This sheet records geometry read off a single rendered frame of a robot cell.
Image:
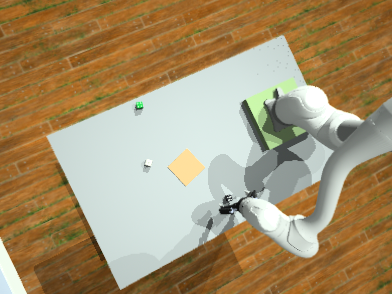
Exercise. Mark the tan rectangular mat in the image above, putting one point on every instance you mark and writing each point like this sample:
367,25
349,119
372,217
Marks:
186,167

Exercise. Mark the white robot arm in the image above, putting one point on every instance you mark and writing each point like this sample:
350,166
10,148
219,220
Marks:
362,140

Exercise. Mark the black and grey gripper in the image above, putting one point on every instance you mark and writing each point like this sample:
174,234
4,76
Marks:
232,208

